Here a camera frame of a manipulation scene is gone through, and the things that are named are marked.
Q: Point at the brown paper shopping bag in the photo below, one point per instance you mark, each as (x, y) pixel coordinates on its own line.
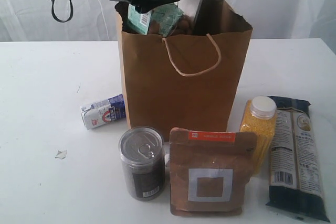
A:
(186, 81)

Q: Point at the small blue white milk carton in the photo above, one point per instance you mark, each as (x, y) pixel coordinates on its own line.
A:
(99, 113)

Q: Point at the white backdrop curtain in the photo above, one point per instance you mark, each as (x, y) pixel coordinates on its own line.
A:
(94, 20)

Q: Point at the clear can dark grains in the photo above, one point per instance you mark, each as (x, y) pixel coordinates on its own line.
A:
(142, 157)

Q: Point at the small white plastic piece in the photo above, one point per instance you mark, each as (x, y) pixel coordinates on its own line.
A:
(167, 160)

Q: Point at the yellow millet plastic bottle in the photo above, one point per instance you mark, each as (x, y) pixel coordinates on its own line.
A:
(260, 118)

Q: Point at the small torn label scrap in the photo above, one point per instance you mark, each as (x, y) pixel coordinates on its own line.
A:
(61, 154)

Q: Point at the brown kraft stand-up pouch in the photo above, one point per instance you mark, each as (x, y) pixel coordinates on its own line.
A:
(209, 171)

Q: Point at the dark blue noodle packet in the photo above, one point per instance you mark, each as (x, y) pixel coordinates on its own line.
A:
(295, 182)

